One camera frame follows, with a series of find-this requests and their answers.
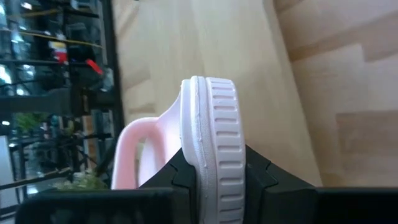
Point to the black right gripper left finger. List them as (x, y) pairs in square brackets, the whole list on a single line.
[(180, 177)]

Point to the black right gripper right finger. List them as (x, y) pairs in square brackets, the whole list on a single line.
[(261, 177)]

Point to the pink rubber slide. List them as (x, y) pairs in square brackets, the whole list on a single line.
[(217, 124)]

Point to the green potted plant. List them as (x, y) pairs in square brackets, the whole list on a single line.
[(84, 183)]

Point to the black metal rig frame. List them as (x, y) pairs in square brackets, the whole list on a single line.
[(109, 46)]

